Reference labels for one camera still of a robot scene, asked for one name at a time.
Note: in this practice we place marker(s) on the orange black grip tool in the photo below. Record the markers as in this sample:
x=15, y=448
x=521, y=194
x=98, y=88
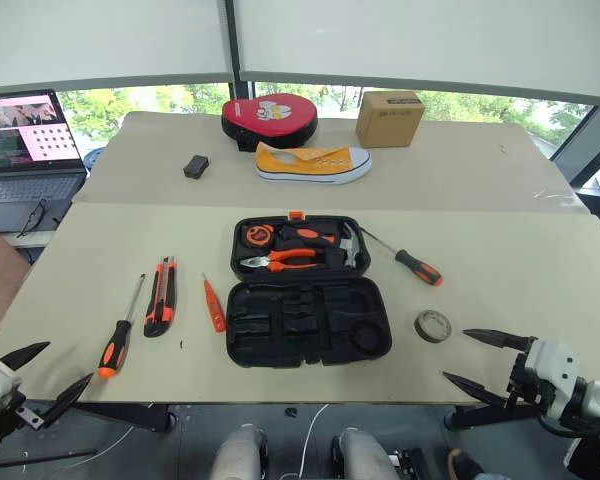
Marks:
x=307, y=234

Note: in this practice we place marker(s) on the black tool case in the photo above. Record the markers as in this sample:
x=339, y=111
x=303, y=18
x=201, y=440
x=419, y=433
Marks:
x=307, y=325

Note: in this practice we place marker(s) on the small black floor object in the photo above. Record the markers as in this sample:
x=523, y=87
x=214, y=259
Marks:
x=291, y=412

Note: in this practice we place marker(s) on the steel claw hammer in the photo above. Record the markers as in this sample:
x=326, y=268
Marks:
x=352, y=247

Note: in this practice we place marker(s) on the small black box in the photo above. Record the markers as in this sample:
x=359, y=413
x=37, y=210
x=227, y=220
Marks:
x=196, y=166

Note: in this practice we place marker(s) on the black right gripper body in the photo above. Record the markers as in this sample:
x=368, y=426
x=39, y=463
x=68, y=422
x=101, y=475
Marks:
x=527, y=387

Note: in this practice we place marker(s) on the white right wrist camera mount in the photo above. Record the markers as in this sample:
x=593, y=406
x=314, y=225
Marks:
x=555, y=365

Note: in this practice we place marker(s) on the dark monitor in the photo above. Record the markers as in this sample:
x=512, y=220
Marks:
x=585, y=145

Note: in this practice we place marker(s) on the black electrical tape roll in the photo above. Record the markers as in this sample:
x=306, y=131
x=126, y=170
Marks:
x=421, y=330

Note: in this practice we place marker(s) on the dark window pillar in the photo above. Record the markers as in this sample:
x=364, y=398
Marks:
x=242, y=90

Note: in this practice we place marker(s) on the dark shoe with orange trim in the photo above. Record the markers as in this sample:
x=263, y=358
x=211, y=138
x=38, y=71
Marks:
x=462, y=465

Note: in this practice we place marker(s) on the orange voltage tester pen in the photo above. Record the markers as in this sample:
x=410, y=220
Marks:
x=215, y=307

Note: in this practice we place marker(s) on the grey laptop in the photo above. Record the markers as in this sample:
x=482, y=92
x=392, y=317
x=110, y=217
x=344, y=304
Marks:
x=25, y=150

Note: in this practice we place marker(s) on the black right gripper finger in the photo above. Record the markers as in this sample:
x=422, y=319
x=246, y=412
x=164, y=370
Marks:
x=500, y=340
x=480, y=391

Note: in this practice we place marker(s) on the yellow canvas sneaker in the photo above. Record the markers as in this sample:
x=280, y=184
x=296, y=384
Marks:
x=310, y=165

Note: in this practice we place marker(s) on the black table frame foot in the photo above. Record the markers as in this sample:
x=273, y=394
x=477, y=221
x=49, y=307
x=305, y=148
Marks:
x=130, y=415
x=480, y=416

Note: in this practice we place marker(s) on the wide white roller blind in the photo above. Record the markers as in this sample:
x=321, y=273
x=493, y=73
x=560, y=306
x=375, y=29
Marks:
x=430, y=40

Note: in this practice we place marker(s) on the black floor device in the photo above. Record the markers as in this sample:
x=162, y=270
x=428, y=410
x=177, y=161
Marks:
x=410, y=465

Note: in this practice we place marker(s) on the brown cardboard box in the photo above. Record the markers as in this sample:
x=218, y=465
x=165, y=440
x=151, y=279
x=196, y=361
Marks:
x=387, y=122

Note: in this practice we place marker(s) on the orange black utility knife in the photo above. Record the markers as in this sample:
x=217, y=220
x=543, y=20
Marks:
x=160, y=300

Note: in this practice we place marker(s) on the grey rounded robot leg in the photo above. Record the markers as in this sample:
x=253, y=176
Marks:
x=365, y=455
x=240, y=455

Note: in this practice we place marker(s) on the black eyeglasses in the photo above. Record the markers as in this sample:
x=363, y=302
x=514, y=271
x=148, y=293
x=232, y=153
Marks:
x=36, y=212

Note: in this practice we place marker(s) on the red boxing pad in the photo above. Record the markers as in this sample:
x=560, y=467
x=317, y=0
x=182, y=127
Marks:
x=267, y=117

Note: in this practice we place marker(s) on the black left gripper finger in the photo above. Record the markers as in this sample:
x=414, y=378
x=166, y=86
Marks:
x=70, y=392
x=25, y=354

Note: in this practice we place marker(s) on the blue round object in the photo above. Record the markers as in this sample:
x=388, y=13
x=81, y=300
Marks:
x=91, y=160

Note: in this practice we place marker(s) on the orange black tape measure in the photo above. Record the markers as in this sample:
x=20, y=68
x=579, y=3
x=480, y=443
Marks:
x=256, y=235

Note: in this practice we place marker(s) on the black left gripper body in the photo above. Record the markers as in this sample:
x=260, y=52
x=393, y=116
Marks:
x=10, y=420

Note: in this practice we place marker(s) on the orange plastic block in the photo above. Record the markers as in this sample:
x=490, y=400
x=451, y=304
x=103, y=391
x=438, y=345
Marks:
x=296, y=216

